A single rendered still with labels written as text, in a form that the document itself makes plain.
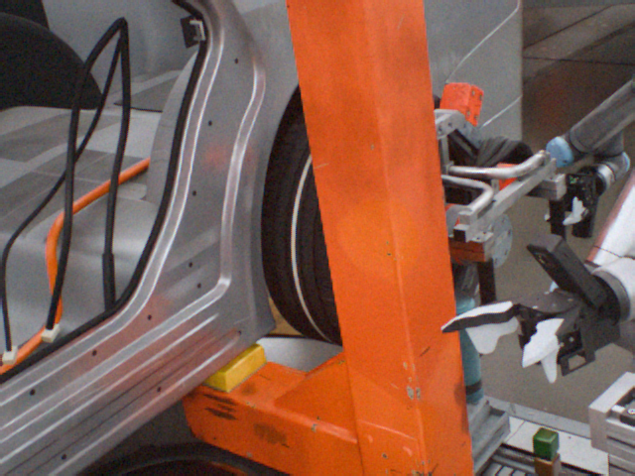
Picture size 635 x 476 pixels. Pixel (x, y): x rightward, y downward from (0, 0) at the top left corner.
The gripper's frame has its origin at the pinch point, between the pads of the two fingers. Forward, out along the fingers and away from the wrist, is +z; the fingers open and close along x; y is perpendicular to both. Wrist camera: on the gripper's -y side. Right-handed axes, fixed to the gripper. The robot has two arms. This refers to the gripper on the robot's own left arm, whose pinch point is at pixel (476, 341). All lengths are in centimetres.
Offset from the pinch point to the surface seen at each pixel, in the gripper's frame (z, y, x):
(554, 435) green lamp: -44, 52, 47
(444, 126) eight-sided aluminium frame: -68, 0, 98
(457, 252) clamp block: -51, 22, 77
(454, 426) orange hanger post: -29, 46, 57
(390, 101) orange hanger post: -23, -21, 45
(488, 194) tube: -62, 12, 77
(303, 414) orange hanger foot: -10, 44, 83
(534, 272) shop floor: -168, 97, 204
